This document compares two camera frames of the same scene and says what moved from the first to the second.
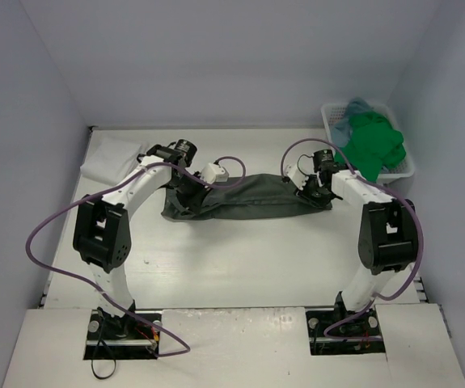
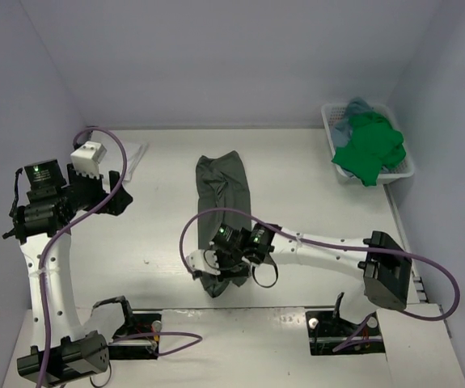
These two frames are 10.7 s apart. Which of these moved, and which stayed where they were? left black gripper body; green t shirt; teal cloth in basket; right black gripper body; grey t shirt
Moved: left black gripper body; grey t shirt; right black gripper body
Stayed: green t shirt; teal cloth in basket
